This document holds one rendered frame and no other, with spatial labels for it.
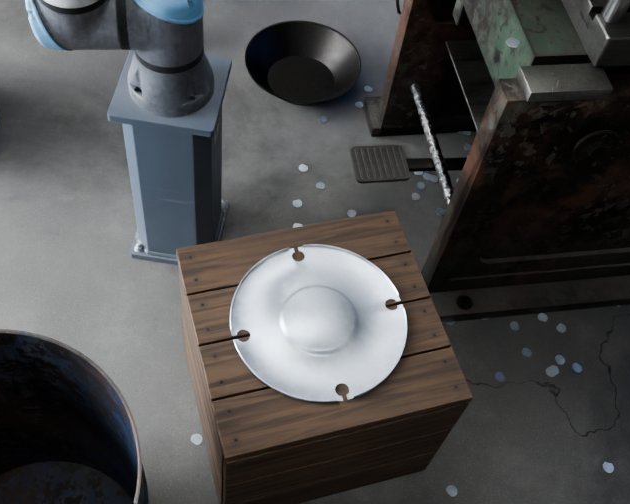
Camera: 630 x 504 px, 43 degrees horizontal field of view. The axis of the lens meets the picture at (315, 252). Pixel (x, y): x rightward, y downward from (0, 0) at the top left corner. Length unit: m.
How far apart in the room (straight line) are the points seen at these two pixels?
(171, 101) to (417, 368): 0.61
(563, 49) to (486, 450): 0.78
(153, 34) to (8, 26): 1.04
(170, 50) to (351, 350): 0.56
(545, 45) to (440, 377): 0.56
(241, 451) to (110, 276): 0.68
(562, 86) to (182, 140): 0.65
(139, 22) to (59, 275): 0.68
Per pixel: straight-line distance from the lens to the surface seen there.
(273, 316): 1.30
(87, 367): 1.16
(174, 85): 1.39
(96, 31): 1.32
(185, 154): 1.48
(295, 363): 1.26
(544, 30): 1.41
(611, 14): 1.36
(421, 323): 1.34
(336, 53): 2.18
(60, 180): 1.93
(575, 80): 1.35
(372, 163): 1.76
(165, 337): 1.68
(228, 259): 1.36
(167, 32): 1.31
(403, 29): 1.82
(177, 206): 1.61
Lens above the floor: 1.49
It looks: 56 degrees down
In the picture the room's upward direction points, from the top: 10 degrees clockwise
